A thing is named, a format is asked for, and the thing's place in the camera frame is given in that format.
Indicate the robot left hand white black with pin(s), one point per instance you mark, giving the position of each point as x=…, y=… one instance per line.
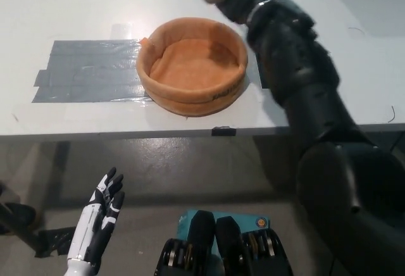
x=95, y=222

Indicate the robot torso black teal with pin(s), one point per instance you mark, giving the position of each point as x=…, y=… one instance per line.
x=228, y=250

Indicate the orange soft round bowl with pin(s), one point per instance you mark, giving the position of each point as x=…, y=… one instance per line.
x=193, y=64

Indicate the black tape on floor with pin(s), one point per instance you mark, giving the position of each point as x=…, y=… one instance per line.
x=57, y=241

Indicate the black table leg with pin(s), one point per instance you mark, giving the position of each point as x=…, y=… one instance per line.
x=62, y=168

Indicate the black rounded stand foot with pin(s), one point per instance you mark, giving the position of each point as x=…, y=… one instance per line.
x=17, y=216

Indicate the small black tape strip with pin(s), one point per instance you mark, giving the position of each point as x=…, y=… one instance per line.
x=224, y=131

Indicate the grey duct tape patch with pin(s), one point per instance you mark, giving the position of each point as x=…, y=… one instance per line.
x=91, y=70

